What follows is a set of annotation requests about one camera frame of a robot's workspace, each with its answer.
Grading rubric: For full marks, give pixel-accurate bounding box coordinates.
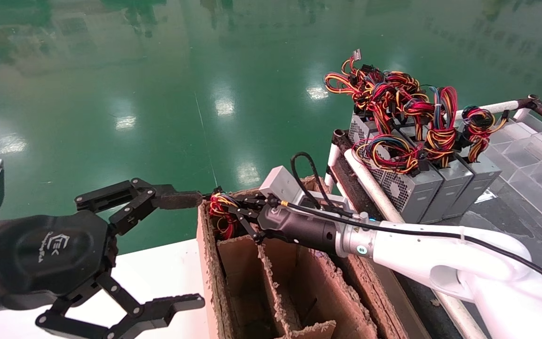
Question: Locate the power supply with coloured wires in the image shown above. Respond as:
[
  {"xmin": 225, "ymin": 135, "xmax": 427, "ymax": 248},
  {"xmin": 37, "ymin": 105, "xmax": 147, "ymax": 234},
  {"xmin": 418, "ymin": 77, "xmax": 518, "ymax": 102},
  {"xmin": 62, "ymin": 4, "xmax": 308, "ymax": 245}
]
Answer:
[
  {"xmin": 370, "ymin": 70, "xmax": 436, "ymax": 135},
  {"xmin": 450, "ymin": 105, "xmax": 508, "ymax": 213},
  {"xmin": 324, "ymin": 49, "xmax": 384, "ymax": 146},
  {"xmin": 207, "ymin": 191, "xmax": 241, "ymax": 241},
  {"xmin": 352, "ymin": 134, "xmax": 445, "ymax": 224},
  {"xmin": 422, "ymin": 86, "xmax": 475, "ymax": 219}
]

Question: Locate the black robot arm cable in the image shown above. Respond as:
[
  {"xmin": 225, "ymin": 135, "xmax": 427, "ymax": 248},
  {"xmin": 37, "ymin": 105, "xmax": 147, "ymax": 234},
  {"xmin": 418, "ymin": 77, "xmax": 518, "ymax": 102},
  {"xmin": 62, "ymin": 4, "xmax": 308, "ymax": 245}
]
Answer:
[{"xmin": 271, "ymin": 152, "xmax": 542, "ymax": 298}]

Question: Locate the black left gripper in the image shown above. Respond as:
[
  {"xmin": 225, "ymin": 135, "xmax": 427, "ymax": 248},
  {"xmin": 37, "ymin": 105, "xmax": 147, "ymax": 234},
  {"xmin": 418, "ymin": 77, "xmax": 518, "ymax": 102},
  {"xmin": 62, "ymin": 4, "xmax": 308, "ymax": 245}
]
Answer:
[{"xmin": 0, "ymin": 178, "xmax": 206, "ymax": 339}]

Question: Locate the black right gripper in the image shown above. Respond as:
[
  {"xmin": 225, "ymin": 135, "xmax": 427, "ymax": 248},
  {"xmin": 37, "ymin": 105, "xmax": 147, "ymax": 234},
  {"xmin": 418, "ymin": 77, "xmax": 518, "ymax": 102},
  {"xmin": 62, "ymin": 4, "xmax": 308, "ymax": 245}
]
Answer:
[{"xmin": 211, "ymin": 187, "xmax": 337, "ymax": 257}]

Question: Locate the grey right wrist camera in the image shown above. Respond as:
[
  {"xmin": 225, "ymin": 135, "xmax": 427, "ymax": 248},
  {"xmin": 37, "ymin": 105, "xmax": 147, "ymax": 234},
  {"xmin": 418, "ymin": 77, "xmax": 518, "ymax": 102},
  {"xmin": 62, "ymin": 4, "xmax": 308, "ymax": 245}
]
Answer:
[{"xmin": 259, "ymin": 165, "xmax": 351, "ymax": 215}]

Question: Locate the white pipe rack frame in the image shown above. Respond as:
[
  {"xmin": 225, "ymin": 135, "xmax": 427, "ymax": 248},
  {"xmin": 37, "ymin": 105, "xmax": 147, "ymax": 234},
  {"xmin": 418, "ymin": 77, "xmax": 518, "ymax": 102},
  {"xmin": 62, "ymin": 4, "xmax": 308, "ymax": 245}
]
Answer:
[{"xmin": 325, "ymin": 94, "xmax": 542, "ymax": 339}]

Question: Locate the clear plastic divider tray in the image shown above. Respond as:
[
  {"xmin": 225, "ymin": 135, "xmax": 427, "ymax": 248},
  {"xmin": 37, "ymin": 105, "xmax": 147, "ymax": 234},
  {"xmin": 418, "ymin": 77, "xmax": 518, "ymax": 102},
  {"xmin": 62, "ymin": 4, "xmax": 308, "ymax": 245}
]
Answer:
[{"xmin": 485, "ymin": 115, "xmax": 542, "ymax": 236}]

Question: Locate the brown divided cardboard box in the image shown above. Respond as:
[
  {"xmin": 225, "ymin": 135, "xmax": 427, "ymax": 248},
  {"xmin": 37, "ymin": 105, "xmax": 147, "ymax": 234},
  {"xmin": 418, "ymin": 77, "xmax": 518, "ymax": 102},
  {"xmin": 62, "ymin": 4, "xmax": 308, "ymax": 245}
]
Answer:
[{"xmin": 197, "ymin": 175, "xmax": 429, "ymax": 339}]

